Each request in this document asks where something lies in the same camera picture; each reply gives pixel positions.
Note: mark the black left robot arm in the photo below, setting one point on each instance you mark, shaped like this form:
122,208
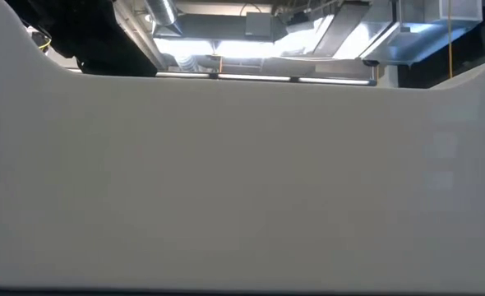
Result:
90,37

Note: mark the white plastic tray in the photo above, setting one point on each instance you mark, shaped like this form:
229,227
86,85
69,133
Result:
242,185

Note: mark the long ceiling light strip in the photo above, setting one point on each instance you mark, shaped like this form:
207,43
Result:
263,78

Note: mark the black ceiling box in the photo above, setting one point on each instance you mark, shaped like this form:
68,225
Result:
259,25

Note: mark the silver round air duct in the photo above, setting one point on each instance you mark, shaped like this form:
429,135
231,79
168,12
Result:
162,14

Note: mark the large rectangular metal duct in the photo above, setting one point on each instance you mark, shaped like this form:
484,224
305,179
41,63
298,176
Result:
390,37

